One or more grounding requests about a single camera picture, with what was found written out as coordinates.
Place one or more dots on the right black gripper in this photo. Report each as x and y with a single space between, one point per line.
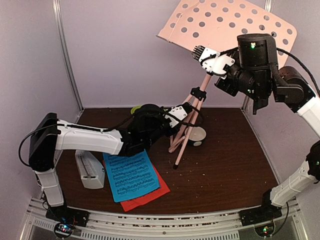
222 84

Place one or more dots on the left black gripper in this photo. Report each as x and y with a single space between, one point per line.
175 131

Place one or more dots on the blue sheet music paper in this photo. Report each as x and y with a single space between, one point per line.
130 177

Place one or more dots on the pink music stand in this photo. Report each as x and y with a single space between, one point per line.
217 23

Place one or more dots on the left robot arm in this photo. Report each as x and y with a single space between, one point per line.
147 125

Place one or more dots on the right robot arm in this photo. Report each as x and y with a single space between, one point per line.
252 68

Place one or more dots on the lime green bowl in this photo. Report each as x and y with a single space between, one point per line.
134 109

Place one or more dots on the white and blue bowl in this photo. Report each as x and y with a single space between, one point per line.
197 137

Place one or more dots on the white metronome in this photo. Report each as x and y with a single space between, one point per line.
91 171

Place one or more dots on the red sheet music paper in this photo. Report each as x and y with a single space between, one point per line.
163 189

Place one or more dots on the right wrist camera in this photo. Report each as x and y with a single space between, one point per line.
214 62

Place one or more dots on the right aluminium frame post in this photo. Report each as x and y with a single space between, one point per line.
268 5

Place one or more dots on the aluminium frame post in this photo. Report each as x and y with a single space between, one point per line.
268 5
56 4

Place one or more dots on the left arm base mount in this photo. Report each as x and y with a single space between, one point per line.
67 220

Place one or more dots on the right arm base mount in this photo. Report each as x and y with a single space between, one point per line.
262 219

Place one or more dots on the front aluminium rail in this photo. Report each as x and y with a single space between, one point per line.
219 225

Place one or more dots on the left aluminium frame post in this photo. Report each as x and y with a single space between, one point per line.
56 4

